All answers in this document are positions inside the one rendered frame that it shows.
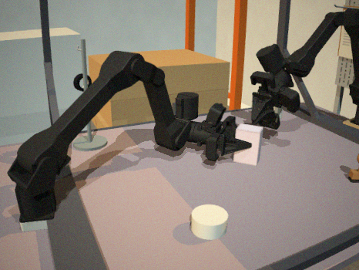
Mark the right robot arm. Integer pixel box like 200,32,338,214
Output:
7,51,199,223

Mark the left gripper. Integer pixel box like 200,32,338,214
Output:
250,71,284,130

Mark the pale yellow cylinder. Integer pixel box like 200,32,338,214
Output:
191,204,228,240

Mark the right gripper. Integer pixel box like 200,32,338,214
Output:
193,116,252,161

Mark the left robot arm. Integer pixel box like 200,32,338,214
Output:
256,8,359,125

